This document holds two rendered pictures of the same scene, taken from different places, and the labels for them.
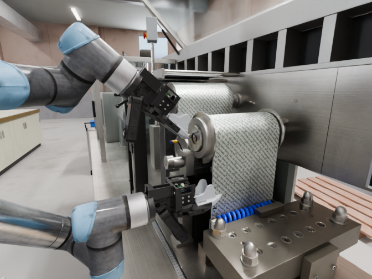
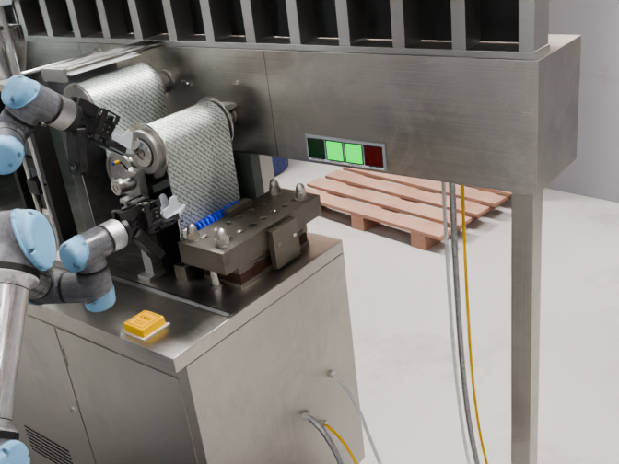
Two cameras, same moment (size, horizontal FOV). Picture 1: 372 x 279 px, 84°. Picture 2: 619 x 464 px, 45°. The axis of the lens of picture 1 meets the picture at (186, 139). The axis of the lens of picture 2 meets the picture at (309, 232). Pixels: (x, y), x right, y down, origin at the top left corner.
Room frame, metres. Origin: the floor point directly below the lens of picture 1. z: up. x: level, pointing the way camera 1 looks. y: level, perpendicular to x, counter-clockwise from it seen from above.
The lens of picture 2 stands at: (-1.26, 0.36, 1.81)
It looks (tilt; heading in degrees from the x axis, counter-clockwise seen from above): 25 degrees down; 336
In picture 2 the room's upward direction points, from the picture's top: 7 degrees counter-clockwise
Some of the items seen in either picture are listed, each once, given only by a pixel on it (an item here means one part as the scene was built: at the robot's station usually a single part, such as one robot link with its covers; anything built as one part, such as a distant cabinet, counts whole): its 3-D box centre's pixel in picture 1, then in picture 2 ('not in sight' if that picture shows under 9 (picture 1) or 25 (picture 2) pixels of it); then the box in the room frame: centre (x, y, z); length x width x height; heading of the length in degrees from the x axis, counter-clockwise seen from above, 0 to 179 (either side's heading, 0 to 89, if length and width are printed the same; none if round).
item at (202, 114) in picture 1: (201, 137); (147, 150); (0.57, -0.04, 1.25); 0.15 x 0.01 x 0.15; 25
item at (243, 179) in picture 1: (245, 181); (205, 185); (0.57, -0.18, 1.12); 0.23 x 0.01 x 0.18; 115
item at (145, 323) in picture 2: not in sight; (145, 323); (0.32, 0.11, 0.91); 0.07 x 0.07 x 0.02; 25
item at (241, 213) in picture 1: (247, 212); (216, 218); (0.54, -0.18, 1.03); 0.21 x 0.04 x 0.03; 115
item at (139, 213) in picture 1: (137, 208); (111, 235); (0.43, 0.11, 1.11); 0.08 x 0.05 x 0.08; 25
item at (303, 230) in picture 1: (283, 237); (253, 226); (0.47, -0.26, 1.00); 0.40 x 0.16 x 0.06; 115
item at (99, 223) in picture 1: (101, 218); (87, 249); (0.40, 0.18, 1.11); 0.11 x 0.08 x 0.09; 115
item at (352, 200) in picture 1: (339, 201); (401, 198); (2.26, -1.87, 0.05); 1.21 x 0.83 x 0.11; 14
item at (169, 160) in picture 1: (169, 162); (118, 187); (0.56, 0.05, 1.18); 0.04 x 0.02 x 0.04; 25
